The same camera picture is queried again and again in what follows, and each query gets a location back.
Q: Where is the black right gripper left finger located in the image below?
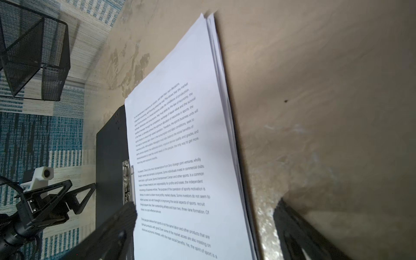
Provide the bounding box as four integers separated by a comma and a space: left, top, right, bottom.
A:
62, 202, 137, 260

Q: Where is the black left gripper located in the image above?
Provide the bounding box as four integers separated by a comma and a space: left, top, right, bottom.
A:
14, 179, 97, 228

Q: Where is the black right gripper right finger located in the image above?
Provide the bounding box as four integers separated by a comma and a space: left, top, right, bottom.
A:
273, 199, 350, 260

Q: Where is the red and black ring binder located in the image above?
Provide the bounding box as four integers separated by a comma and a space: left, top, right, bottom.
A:
96, 106, 134, 227

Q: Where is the white text paper back sheet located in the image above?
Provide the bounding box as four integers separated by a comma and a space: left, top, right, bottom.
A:
125, 15, 259, 260

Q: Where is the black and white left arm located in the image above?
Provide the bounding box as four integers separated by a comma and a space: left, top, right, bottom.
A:
1, 180, 96, 260

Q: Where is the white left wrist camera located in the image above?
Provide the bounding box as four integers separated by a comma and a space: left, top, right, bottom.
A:
20, 166, 54, 192

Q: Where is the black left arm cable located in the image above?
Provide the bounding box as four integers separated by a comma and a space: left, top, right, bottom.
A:
0, 175, 25, 199

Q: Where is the black wire mesh file rack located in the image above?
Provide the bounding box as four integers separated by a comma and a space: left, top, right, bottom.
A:
1, 1, 70, 101

